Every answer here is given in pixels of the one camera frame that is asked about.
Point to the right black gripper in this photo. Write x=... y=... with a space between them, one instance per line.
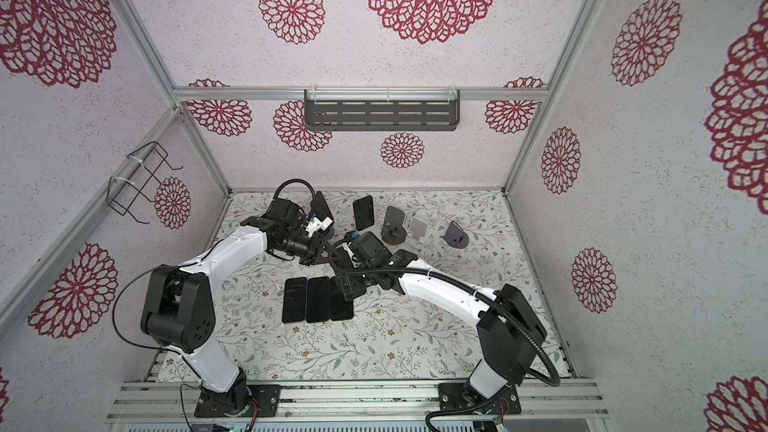
x=348 y=279

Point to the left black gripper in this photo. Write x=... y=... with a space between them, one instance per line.
x=318 y=247

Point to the black phone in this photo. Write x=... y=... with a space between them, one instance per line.
x=318 y=299
x=340 y=308
x=320 y=209
x=363 y=213
x=294 y=300

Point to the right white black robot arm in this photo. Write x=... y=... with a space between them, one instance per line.
x=509 y=331

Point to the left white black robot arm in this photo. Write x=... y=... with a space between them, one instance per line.
x=179 y=311

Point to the wooden round stand grey plate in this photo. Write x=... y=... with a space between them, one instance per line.
x=393 y=231

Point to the white stand silver plate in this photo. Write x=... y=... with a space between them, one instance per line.
x=418 y=230

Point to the dark purple folding stand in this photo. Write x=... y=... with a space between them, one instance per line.
x=455 y=236

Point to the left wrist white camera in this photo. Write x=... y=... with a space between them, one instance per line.
x=316 y=226

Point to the grey metal wall shelf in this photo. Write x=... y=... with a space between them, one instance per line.
x=387 y=111

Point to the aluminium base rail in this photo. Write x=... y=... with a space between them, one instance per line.
x=389 y=405

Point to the black wire wall basket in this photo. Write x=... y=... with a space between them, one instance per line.
x=126 y=188

